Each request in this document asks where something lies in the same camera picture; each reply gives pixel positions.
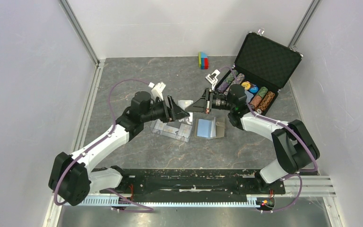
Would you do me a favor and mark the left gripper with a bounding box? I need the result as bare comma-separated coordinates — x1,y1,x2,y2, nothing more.
141,95,189,122

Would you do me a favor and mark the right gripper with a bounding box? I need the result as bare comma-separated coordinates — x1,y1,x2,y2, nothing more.
186,88,234,114

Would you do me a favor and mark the credit card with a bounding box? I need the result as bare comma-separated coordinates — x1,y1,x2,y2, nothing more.
163,124,181,134
178,100,194,125

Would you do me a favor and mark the clear plastic card sleeve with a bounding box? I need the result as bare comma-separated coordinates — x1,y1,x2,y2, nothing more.
150,120,193,142

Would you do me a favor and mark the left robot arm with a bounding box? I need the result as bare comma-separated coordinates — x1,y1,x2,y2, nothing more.
48,91,190,206

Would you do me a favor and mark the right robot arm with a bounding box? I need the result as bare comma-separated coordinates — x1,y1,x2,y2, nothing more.
186,84,320,193

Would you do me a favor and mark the colourful toy block stack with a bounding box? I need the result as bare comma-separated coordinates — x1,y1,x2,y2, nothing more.
198,52,209,70

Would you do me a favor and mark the yellow dealer chip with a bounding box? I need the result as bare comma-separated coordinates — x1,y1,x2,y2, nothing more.
241,81,251,90

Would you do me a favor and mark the blue dealer chip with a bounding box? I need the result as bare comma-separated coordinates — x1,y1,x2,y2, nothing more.
249,86,259,94

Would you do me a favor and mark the black poker chip case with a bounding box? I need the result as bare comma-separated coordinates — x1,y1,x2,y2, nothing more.
232,32,303,115

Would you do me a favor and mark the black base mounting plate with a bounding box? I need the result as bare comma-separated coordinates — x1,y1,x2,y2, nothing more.
114,166,286,202

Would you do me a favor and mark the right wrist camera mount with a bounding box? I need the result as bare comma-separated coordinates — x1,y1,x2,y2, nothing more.
205,69,220,91

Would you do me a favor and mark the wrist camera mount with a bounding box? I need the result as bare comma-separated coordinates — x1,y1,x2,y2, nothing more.
205,69,220,91
148,82,166,101

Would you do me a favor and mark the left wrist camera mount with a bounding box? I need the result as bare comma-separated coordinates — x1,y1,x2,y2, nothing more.
148,82,166,101

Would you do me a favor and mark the white slotted cable duct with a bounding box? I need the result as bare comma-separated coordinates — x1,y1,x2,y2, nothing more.
79,194,260,208

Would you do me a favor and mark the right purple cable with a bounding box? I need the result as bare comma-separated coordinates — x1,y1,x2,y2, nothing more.
217,66,319,214

